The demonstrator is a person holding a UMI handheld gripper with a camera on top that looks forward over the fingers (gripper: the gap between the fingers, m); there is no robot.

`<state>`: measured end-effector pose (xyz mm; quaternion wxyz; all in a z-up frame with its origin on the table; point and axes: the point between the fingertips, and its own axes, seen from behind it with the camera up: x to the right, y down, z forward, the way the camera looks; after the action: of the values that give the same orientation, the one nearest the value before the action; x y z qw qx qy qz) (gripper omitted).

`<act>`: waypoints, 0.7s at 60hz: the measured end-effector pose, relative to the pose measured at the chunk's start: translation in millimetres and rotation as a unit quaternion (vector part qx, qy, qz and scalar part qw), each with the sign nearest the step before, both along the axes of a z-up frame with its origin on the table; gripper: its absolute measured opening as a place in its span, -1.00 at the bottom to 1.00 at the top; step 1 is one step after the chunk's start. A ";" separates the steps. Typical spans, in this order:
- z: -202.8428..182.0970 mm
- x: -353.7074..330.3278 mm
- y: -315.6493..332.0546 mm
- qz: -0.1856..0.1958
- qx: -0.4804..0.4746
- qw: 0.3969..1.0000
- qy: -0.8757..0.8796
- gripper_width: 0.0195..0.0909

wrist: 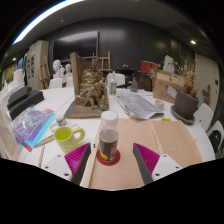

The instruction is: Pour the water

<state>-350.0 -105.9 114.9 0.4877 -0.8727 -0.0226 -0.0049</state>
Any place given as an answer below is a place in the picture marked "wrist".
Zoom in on wooden easel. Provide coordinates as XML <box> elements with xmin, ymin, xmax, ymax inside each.
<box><xmin>83</xmin><ymin>50</ymin><xmax>113</xmax><ymax>78</ymax></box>
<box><xmin>39</xmin><ymin>54</ymin><xmax>52</xmax><ymax>89</ymax></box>

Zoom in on wooden figure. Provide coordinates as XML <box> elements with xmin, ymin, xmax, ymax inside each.
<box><xmin>202</xmin><ymin>84</ymin><xmax>212</xmax><ymax>106</ymax></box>

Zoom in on white plaster bust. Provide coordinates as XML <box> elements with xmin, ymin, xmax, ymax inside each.
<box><xmin>63</xmin><ymin>63</ymin><xmax>74</xmax><ymax>83</ymax></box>
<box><xmin>52</xmin><ymin>59</ymin><xmax>65</xmax><ymax>79</ymax></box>

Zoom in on dried plant in grey pot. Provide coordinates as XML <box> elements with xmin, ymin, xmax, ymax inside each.
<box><xmin>173</xmin><ymin>58</ymin><xmax>201</xmax><ymax>121</ymax></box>

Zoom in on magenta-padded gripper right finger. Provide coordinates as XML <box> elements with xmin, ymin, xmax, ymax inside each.
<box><xmin>132</xmin><ymin>142</ymin><xmax>183</xmax><ymax>186</ymax></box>

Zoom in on dark wall screen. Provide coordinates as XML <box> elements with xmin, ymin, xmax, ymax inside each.
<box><xmin>52</xmin><ymin>30</ymin><xmax>100</xmax><ymax>63</ymax></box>

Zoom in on brown cardboard box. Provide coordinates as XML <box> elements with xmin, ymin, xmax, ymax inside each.
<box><xmin>152</xmin><ymin>69</ymin><xmax>183</xmax><ymax>104</ymax></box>

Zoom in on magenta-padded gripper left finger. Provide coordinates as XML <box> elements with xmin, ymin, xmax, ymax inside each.
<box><xmin>42</xmin><ymin>142</ymin><xmax>92</xmax><ymax>186</ymax></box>

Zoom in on plastic-wrapped canvas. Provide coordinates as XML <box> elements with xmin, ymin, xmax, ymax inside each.
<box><xmin>0</xmin><ymin>109</ymin><xmax>22</xmax><ymax>162</ymax></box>

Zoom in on long ceiling light strip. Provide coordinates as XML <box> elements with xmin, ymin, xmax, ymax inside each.
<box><xmin>12</xmin><ymin>0</ymin><xmax>84</xmax><ymax>46</ymax></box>

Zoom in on red box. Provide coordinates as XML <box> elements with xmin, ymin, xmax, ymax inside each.
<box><xmin>139</xmin><ymin>60</ymin><xmax>159</xmax><ymax>74</ymax></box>

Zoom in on flat wooden stick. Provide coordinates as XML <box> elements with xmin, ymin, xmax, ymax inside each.
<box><xmin>34</xmin><ymin>133</ymin><xmax>57</xmax><ymax>149</ymax></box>

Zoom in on flat round red coaster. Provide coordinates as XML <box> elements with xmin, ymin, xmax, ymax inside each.
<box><xmin>96</xmin><ymin>148</ymin><xmax>122</xmax><ymax>167</ymax></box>

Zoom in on clear glass bottle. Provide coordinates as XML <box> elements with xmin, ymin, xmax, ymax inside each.
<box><xmin>129</xmin><ymin>75</ymin><xmax>139</xmax><ymax>94</ymax></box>

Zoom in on black side table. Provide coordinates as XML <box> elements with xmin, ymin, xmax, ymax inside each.
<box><xmin>117</xmin><ymin>64</ymin><xmax>141</xmax><ymax>88</ymax></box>

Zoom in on white chair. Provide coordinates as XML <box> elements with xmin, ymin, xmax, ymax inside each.
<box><xmin>106</xmin><ymin>72</ymin><xmax>126</xmax><ymax>87</ymax></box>
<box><xmin>48</xmin><ymin>77</ymin><xmax>64</xmax><ymax>90</ymax></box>
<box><xmin>193</xmin><ymin>102</ymin><xmax>215</xmax><ymax>133</ymax></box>
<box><xmin>206</xmin><ymin>120</ymin><xmax>224</xmax><ymax>158</ymax></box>
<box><xmin>65</xmin><ymin>76</ymin><xmax>75</xmax><ymax>88</ymax></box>

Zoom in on ceiling spot lights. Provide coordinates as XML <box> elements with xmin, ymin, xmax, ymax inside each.
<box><xmin>2</xmin><ymin>39</ymin><xmax>198</xmax><ymax>63</ymax></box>

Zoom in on white plaster block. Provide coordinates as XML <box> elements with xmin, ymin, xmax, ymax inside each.
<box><xmin>13</xmin><ymin>68</ymin><xmax>27</xmax><ymax>87</ymax></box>

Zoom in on clear bottle with dark drink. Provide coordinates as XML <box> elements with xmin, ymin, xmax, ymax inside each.
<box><xmin>98</xmin><ymin>110</ymin><xmax>120</xmax><ymax>163</ymax></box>

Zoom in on colourful purple art book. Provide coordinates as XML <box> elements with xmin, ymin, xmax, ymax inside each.
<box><xmin>12</xmin><ymin>106</ymin><xmax>57</xmax><ymax>153</ymax></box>

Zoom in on yellow-green mug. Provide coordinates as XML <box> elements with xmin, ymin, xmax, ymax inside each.
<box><xmin>53</xmin><ymin>125</ymin><xmax>86</xmax><ymax>154</ymax></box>

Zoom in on black flat box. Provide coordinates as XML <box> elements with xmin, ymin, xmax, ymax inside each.
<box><xmin>6</xmin><ymin>85</ymin><xmax>45</xmax><ymax>120</ymax></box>

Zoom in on spray bottle with green label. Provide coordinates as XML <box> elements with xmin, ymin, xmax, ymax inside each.
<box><xmin>109</xmin><ymin>70</ymin><xmax>118</xmax><ymax>96</ymax></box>

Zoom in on black backpack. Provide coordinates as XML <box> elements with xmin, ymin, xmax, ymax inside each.
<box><xmin>208</xmin><ymin>129</ymin><xmax>224</xmax><ymax>154</ymax></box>

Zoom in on golden relief sculpture on board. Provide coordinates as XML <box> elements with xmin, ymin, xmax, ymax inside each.
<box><xmin>64</xmin><ymin>51</ymin><xmax>111</xmax><ymax>119</ymax></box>

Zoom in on thin wooden stick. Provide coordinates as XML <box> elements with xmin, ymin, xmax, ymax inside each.
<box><xmin>37</xmin><ymin>143</ymin><xmax>46</xmax><ymax>169</ymax></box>

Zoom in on light wooden panel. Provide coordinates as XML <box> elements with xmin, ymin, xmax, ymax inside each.
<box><xmin>80</xmin><ymin>117</ymin><xmax>158</xmax><ymax>190</ymax></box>
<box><xmin>148</xmin><ymin>119</ymin><xmax>204</xmax><ymax>164</ymax></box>

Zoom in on printed newspaper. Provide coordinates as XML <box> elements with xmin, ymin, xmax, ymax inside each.
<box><xmin>114</xmin><ymin>92</ymin><xmax>165</xmax><ymax>120</ymax></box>

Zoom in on small white paint jar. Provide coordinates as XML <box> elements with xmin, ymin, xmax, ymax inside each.
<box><xmin>54</xmin><ymin>113</ymin><xmax>68</xmax><ymax>128</ymax></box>

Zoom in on white plaster cast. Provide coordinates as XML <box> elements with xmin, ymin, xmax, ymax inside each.
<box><xmin>163</xmin><ymin>54</ymin><xmax>176</xmax><ymax>74</ymax></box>

